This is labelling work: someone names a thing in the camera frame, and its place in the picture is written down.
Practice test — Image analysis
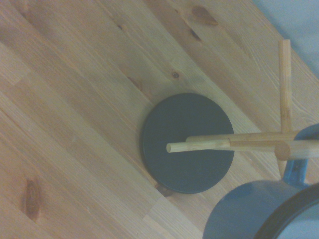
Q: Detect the blue enamel mug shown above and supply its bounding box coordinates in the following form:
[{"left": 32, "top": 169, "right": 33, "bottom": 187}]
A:
[{"left": 202, "top": 123, "right": 319, "bottom": 239}]

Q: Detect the wooden mug tree black base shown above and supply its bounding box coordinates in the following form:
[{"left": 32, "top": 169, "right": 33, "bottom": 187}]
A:
[{"left": 142, "top": 39, "right": 319, "bottom": 195}]

